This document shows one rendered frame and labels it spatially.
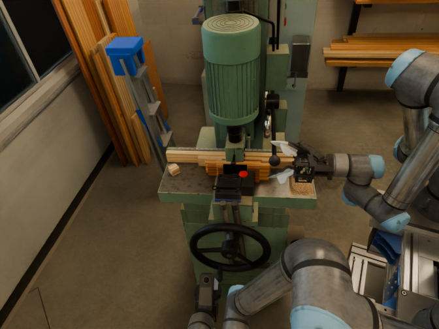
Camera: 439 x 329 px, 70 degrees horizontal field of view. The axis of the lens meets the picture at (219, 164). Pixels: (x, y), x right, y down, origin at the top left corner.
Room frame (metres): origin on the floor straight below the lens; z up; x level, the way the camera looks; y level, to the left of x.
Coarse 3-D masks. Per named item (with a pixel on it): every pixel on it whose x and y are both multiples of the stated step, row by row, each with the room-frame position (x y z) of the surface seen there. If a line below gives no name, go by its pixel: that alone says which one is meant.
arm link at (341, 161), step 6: (336, 156) 0.72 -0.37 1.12; (342, 156) 0.72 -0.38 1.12; (336, 162) 0.70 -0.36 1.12; (342, 162) 0.70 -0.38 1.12; (348, 162) 0.69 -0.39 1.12; (336, 168) 0.68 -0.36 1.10; (342, 168) 0.68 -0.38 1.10; (348, 168) 0.68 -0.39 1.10; (336, 174) 0.68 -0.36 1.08; (342, 174) 0.68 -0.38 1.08
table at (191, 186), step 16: (176, 176) 0.92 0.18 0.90; (192, 176) 0.91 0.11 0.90; (208, 176) 0.90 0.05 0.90; (160, 192) 0.84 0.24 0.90; (176, 192) 0.83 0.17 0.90; (192, 192) 0.82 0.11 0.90; (208, 192) 0.82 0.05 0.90; (256, 192) 0.80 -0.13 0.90; (272, 192) 0.79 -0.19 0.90; (288, 192) 0.78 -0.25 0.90; (256, 208) 0.74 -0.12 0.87; (304, 208) 0.75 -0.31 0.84; (256, 224) 0.68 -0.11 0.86
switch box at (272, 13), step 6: (270, 0) 1.20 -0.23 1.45; (276, 0) 1.20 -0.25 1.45; (282, 0) 1.19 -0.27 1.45; (270, 6) 1.20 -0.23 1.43; (276, 6) 1.20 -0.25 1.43; (282, 6) 1.19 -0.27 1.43; (270, 12) 1.20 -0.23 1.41; (276, 12) 1.20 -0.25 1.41; (282, 12) 1.19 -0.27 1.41; (270, 18) 1.20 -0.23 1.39; (276, 18) 1.20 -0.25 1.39; (282, 18) 1.19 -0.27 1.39; (270, 24) 1.20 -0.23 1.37; (276, 24) 1.20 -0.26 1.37; (282, 24) 1.19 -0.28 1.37; (270, 30) 1.20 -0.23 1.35; (282, 30) 1.19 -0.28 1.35; (270, 36) 1.20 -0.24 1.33; (282, 36) 1.19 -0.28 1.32
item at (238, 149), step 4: (244, 128) 1.02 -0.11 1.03; (244, 132) 1.00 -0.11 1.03; (244, 136) 0.98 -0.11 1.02; (228, 140) 0.95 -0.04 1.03; (244, 140) 0.98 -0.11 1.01; (228, 144) 0.93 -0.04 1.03; (232, 144) 0.93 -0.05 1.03; (236, 144) 0.92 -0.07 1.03; (240, 144) 0.92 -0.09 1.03; (244, 144) 0.98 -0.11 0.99; (228, 148) 0.91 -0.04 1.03; (232, 148) 0.91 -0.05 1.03; (236, 148) 0.90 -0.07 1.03; (240, 148) 0.90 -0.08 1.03; (244, 148) 0.92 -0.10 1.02; (228, 152) 0.91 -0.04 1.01; (232, 152) 0.90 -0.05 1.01; (236, 152) 0.90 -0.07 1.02; (240, 152) 0.90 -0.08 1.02; (228, 156) 0.91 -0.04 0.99; (232, 156) 0.91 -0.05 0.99; (236, 156) 0.90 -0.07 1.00; (240, 156) 0.90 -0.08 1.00; (244, 156) 0.91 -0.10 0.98; (228, 160) 0.91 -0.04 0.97; (232, 160) 0.91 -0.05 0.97; (236, 160) 0.90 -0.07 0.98; (240, 160) 0.90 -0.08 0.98
